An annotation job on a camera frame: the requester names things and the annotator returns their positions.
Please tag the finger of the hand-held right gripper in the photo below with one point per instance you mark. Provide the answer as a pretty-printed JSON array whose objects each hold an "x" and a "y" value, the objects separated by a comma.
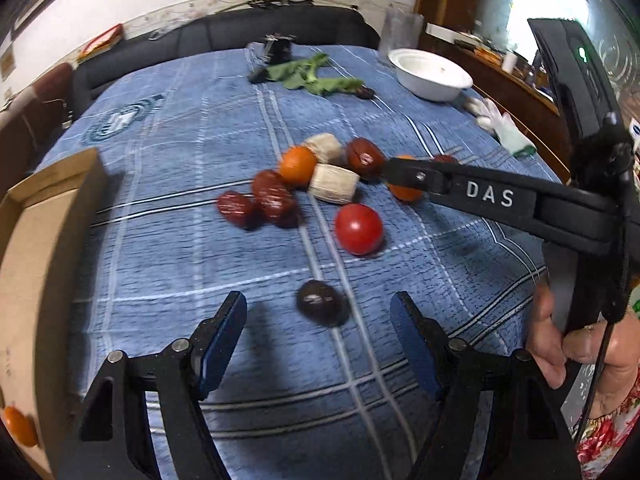
[{"x": 490, "y": 197}]

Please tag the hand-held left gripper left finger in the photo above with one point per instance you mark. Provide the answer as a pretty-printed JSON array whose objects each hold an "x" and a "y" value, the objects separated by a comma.
[{"x": 225, "y": 342}]

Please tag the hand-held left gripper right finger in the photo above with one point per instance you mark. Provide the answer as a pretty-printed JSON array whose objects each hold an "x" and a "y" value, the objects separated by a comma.
[{"x": 411, "y": 347}]

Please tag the red date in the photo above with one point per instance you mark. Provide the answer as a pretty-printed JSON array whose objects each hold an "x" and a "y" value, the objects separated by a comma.
[
  {"x": 445, "y": 159},
  {"x": 365, "y": 157},
  {"x": 272, "y": 199},
  {"x": 235, "y": 207}
]

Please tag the orange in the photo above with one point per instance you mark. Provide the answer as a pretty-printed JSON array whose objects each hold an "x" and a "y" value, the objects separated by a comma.
[
  {"x": 298, "y": 164},
  {"x": 402, "y": 194},
  {"x": 20, "y": 426}
]

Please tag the dark plum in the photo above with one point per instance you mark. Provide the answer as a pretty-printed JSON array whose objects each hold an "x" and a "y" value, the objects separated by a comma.
[{"x": 320, "y": 301}]

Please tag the red tomato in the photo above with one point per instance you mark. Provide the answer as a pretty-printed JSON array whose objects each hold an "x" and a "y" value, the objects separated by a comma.
[{"x": 359, "y": 229}]

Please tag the beige sugarcane piece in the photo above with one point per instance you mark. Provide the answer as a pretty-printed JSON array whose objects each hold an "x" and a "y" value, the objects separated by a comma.
[
  {"x": 334, "y": 183},
  {"x": 327, "y": 146}
]

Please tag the brown cardboard box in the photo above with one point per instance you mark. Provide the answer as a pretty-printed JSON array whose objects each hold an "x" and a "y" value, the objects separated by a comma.
[{"x": 35, "y": 270}]

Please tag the person's right hand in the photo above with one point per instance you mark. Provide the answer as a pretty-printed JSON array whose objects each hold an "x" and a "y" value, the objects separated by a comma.
[{"x": 580, "y": 352}]

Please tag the wooden sideboard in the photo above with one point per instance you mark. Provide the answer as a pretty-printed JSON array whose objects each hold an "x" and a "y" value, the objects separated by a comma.
[{"x": 500, "y": 85}]

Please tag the white work glove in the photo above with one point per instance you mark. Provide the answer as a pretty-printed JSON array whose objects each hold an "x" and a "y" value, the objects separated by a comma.
[{"x": 502, "y": 122}]

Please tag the white bowl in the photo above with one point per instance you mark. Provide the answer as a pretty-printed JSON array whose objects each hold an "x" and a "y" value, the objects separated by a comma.
[{"x": 432, "y": 72}]

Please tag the dark dried date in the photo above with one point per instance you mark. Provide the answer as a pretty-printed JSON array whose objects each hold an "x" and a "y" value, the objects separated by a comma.
[{"x": 365, "y": 92}]

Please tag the clear plastic container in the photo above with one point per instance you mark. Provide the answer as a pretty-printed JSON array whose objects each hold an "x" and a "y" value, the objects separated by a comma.
[{"x": 402, "y": 27}]

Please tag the green leafy vegetable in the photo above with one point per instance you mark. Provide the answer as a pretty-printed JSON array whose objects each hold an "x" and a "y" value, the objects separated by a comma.
[{"x": 310, "y": 74}]

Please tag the person's floral clothing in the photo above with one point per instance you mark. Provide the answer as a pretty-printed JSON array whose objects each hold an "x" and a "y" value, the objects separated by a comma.
[{"x": 610, "y": 442}]

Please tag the small black device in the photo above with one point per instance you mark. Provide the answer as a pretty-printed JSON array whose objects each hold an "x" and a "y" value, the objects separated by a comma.
[{"x": 279, "y": 49}]

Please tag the brown armchair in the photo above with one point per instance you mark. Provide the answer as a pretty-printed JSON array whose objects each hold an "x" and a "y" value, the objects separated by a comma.
[{"x": 30, "y": 110}]

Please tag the black sofa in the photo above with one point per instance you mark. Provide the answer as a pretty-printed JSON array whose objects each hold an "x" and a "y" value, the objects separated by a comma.
[{"x": 225, "y": 35}]

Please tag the red flat box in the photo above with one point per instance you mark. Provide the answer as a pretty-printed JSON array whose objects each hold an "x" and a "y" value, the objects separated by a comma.
[{"x": 102, "y": 40}]

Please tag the yellow wall notice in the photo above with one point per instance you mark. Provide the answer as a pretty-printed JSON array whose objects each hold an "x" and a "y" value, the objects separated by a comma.
[{"x": 6, "y": 62}]

